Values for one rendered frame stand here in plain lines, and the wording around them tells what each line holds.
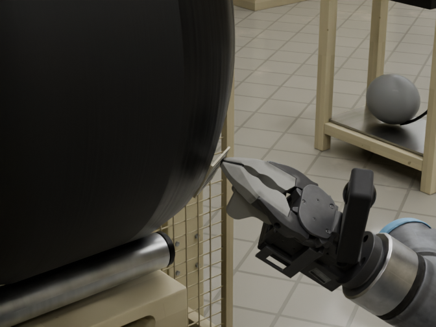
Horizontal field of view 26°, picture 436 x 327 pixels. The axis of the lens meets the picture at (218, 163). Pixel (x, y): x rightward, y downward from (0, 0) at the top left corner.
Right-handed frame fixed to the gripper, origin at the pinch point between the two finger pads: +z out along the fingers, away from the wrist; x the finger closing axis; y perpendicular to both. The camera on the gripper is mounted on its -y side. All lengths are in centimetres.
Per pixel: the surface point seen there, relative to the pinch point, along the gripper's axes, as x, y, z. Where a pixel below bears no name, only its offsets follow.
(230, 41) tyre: 1.5, -12.3, 9.3
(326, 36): 228, 121, -74
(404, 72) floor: 320, 169, -148
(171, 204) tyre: -6.4, 4.1, 4.1
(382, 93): 216, 120, -102
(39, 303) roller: -15.1, 19.4, 9.6
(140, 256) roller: -4.4, 16.5, 1.4
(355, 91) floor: 287, 174, -124
